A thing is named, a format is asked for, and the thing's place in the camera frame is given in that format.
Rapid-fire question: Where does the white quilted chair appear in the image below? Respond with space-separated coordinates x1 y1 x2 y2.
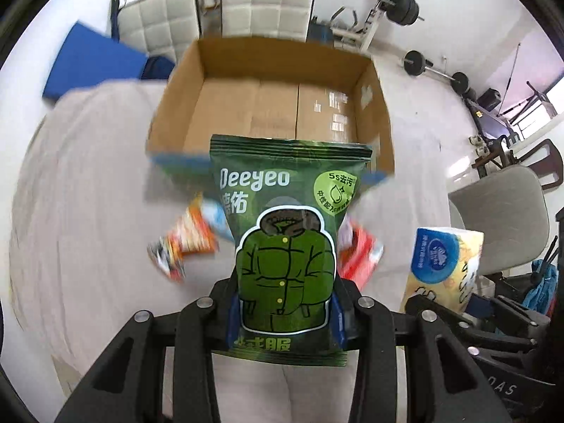
110 0 202 63
221 0 314 42

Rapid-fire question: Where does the dumbbell bar on floor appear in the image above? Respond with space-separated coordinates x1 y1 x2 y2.
403 50 470 96

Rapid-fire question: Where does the black weight bench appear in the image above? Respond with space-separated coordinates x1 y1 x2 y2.
463 88 521 145

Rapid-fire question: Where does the left white quilted chair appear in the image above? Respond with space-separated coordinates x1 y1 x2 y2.
110 0 202 63

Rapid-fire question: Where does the open cardboard box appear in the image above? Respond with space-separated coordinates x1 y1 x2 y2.
146 37 395 188

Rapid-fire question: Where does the dark blue cloth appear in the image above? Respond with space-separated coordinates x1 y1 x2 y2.
141 55 176 80

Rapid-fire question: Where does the grey padded chair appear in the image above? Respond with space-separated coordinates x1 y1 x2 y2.
448 165 550 275

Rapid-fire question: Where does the red snack packet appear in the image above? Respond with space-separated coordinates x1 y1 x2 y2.
337 217 384 289

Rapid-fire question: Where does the green Deeyeo wipes pack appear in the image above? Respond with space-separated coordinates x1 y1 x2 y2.
209 135 372 366

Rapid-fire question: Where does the yellow tissue pack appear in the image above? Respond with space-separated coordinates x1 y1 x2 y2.
400 227 484 313

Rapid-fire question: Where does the orange snack bag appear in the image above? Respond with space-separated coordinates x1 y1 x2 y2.
147 195 218 282

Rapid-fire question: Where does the right white quilted chair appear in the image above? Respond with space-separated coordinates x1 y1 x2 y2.
221 0 314 42

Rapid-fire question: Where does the blue plastic bag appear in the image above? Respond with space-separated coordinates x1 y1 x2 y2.
522 264 558 315

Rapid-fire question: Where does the blue foam mat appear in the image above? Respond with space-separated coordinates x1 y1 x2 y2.
42 22 147 101

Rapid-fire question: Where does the white weight rack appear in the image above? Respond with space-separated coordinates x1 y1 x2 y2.
329 0 394 53

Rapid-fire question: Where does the dark wooden chair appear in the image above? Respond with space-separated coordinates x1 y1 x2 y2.
520 139 563 191

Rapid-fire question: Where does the white tablecloth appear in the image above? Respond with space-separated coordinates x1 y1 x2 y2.
7 54 464 423

